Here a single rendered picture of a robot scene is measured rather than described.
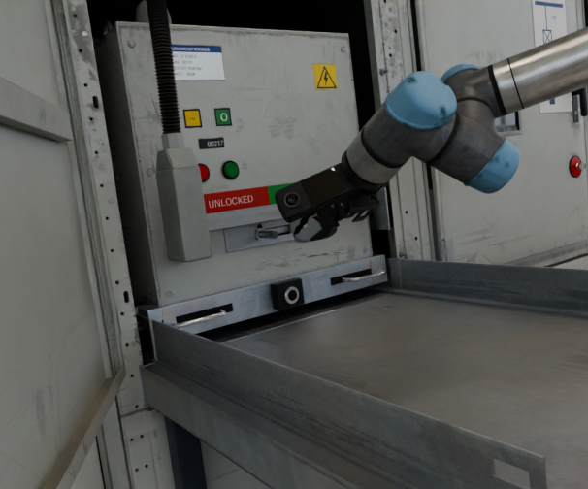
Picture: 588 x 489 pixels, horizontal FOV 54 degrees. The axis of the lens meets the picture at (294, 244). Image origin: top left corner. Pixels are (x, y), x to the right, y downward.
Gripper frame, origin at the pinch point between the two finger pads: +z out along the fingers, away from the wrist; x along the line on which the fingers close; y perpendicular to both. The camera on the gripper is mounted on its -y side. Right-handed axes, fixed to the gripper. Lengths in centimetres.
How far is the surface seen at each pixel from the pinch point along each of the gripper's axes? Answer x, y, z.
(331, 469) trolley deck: -33.7, -25.4, -24.6
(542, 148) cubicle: 11, 86, 3
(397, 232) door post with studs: 0.9, 33.5, 11.6
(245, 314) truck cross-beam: -5.7, -4.3, 18.5
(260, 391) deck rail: -23.5, -22.9, -12.6
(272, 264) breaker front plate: 1.7, 3.7, 15.7
